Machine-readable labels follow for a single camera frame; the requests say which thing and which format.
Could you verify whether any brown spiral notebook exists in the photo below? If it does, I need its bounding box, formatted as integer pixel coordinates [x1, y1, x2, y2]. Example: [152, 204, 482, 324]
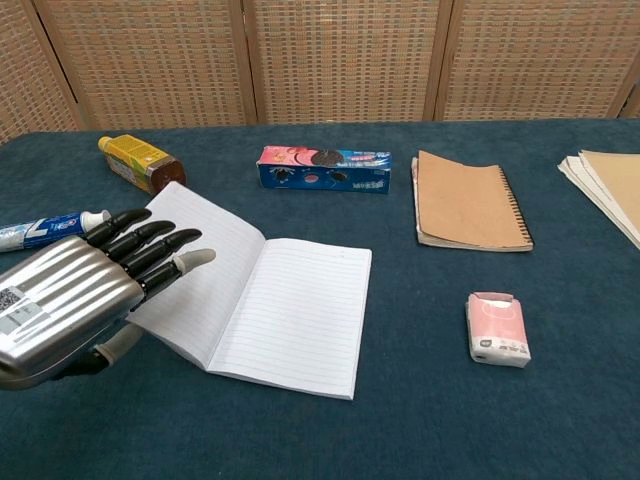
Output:
[411, 149, 535, 254]

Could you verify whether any pink white tissue pack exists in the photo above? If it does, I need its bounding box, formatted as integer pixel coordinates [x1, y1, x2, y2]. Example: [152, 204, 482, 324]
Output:
[466, 291, 532, 370]

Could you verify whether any blue white toothpaste tube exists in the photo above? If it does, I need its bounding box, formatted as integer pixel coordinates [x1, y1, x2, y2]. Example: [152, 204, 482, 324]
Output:
[0, 209, 112, 255]

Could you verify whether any woven bamboo folding screen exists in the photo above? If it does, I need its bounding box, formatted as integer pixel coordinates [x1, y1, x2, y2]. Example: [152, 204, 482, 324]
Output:
[0, 0, 640, 146]

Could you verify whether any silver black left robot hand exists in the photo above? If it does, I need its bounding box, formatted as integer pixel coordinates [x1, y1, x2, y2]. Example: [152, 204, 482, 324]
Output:
[0, 208, 217, 392]

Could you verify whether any yellow label tea bottle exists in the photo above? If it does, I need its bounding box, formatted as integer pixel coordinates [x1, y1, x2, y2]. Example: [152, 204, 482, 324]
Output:
[97, 135, 187, 196]

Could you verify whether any white lined notebook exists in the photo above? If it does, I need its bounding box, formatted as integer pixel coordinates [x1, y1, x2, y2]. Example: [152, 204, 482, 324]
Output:
[127, 180, 374, 401]

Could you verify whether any beige large paper pad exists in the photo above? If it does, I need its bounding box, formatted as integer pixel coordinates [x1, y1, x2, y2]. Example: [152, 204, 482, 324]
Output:
[557, 148, 640, 246]

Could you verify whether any blue pink cookie box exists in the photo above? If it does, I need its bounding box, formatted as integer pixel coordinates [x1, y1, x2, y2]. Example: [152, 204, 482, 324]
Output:
[256, 145, 393, 196]

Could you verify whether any dark blue table cloth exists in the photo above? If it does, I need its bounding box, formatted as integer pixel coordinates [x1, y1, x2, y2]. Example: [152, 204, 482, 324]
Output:
[0, 118, 640, 480]

